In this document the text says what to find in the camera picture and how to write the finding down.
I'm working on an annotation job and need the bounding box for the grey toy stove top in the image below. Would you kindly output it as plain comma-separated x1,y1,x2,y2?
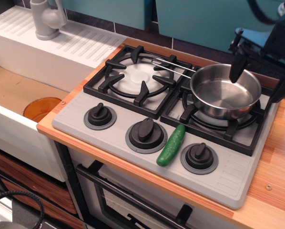
51,45,281,210

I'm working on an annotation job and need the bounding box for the black right stove knob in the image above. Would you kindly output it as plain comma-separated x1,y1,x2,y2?
180,143,219,175

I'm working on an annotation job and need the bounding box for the green toy pickle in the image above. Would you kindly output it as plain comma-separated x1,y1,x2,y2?
156,124,185,167

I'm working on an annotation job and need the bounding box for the oven door with black handle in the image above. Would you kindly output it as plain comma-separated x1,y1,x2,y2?
76,161,237,229

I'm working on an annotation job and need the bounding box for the white toy sink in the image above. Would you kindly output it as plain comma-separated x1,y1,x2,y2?
0,6,125,182

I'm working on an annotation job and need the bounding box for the black left burner grate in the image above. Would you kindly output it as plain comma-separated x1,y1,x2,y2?
83,45,193,119

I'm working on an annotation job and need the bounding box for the black stove knob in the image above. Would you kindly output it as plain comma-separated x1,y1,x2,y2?
125,117,168,154
83,103,117,131
180,143,219,175

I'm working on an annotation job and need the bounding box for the white left burner disc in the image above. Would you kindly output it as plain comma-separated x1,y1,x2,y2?
114,63,170,94

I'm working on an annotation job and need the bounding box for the black left stove knob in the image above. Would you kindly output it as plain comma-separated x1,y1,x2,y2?
83,103,117,131

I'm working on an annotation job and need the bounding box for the orange plastic plate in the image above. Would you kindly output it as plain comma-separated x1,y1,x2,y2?
23,97,61,123

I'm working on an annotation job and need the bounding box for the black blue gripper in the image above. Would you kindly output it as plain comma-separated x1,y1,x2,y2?
229,21,285,103

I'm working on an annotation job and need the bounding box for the black right burner grate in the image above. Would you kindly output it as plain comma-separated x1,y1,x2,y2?
160,76,275,156

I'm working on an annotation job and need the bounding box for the black braided cable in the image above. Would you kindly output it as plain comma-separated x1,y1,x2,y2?
0,190,45,229

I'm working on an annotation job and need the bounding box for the black burner grate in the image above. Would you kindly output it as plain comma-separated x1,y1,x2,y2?
160,76,275,156
83,45,193,119

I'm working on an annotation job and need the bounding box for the stainless steel saucepan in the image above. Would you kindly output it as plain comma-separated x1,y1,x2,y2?
151,58,262,120

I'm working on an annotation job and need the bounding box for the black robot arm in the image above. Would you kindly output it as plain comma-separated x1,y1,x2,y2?
229,0,285,103

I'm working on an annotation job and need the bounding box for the grey toy faucet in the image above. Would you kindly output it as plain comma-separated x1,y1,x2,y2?
30,0,67,41

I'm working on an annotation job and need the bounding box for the black middle stove knob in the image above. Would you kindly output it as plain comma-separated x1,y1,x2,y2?
125,117,168,154

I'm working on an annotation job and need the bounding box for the wood grain drawer front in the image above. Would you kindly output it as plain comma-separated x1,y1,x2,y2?
0,150,83,229

